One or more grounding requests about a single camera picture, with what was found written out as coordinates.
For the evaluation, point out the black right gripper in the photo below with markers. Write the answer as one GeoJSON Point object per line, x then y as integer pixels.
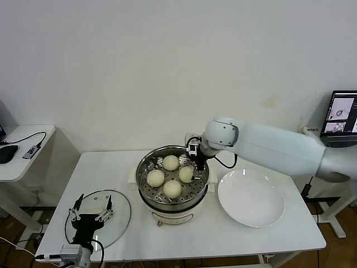
{"type": "Point", "coordinates": [200, 161]}

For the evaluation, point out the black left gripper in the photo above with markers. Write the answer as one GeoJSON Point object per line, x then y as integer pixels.
{"type": "Point", "coordinates": [86, 226]}

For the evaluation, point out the white steamed baozi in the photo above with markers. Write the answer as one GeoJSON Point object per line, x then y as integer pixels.
{"type": "Point", "coordinates": [155, 178]}
{"type": "Point", "coordinates": [185, 174]}
{"type": "Point", "coordinates": [172, 189]}
{"type": "Point", "coordinates": [170, 162]}

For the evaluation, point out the round glass pot lid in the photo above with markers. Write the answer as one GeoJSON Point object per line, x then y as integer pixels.
{"type": "Point", "coordinates": [117, 212]}

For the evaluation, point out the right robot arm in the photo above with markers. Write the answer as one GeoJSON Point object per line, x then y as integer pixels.
{"type": "Point", "coordinates": [279, 150]}

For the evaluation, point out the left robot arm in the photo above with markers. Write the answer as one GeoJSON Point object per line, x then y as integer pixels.
{"type": "Point", "coordinates": [87, 259]}

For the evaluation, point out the steel perforated steamer basket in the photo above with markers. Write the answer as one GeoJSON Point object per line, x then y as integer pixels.
{"type": "Point", "coordinates": [195, 192]}

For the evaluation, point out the white electric cooker base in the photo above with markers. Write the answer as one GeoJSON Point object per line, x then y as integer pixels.
{"type": "Point", "coordinates": [173, 219]}

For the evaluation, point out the round white plate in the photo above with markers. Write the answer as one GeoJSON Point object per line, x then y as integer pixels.
{"type": "Point", "coordinates": [251, 201]}

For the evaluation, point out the white floor power strip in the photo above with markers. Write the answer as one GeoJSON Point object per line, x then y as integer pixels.
{"type": "Point", "coordinates": [28, 242]}

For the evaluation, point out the grey usb hub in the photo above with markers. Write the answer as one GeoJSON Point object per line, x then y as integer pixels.
{"type": "Point", "coordinates": [30, 152]}

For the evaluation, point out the white side table with mouse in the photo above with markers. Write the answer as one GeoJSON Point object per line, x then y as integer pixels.
{"type": "Point", "coordinates": [16, 170]}

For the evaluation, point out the black computer mouse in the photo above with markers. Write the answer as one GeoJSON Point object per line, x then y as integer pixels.
{"type": "Point", "coordinates": [7, 154]}

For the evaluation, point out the small printed table sticker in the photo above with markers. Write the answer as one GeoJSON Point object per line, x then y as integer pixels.
{"type": "Point", "coordinates": [312, 129]}

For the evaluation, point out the grey open laptop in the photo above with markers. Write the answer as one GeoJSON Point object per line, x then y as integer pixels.
{"type": "Point", "coordinates": [341, 111]}

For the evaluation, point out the white side table with sticker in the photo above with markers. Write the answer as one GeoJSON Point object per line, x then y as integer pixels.
{"type": "Point", "coordinates": [338, 230]}

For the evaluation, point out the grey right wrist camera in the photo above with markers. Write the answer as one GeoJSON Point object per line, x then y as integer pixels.
{"type": "Point", "coordinates": [192, 149]}

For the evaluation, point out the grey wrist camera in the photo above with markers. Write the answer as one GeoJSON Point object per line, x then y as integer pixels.
{"type": "Point", "coordinates": [192, 149]}
{"type": "Point", "coordinates": [72, 253]}

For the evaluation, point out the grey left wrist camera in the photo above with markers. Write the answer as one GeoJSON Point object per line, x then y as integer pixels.
{"type": "Point", "coordinates": [72, 253]}

